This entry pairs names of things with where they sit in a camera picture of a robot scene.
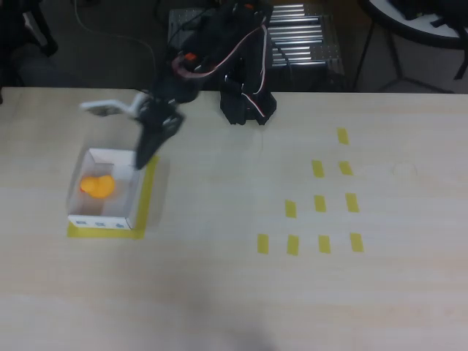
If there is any yellow rubber duck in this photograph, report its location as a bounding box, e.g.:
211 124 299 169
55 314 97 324
79 174 117 200

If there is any metal roller rack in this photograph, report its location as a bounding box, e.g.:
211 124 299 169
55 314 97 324
166 3 347 91

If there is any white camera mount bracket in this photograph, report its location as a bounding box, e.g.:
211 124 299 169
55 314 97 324
79 93 151 120

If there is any white cardboard box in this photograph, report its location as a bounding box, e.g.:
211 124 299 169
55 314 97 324
67 147 147 232

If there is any round white table black rim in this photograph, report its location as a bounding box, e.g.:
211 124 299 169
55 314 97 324
355 0 468 93

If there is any red white servo cable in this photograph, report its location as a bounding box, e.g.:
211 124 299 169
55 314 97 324
171 23 271 125

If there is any grey floor cable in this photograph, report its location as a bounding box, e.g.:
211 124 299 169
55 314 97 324
74 0 165 91

